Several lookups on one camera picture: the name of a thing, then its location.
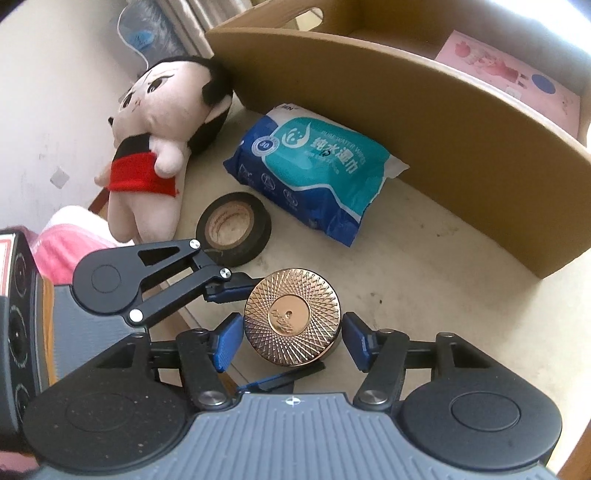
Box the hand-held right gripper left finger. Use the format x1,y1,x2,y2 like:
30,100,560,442
92,313,244,412

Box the blue wet wipes pack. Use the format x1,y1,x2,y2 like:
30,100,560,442
223,102,410,248

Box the beige curtain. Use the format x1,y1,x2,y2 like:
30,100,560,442
159,0,259,49

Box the brown cardboard box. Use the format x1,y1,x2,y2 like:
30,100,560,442
204,0,591,280

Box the round gold tin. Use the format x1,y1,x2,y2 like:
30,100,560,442
243,267,343,370

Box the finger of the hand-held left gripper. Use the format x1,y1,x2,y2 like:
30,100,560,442
127,237,254,329
235,361,326,396

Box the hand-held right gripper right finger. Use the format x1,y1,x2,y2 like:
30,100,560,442
341,312,492,412

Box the plush doll with black hair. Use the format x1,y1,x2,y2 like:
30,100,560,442
95,55,234,244

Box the black tape roll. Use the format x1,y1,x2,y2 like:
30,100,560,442
196,193,272,266

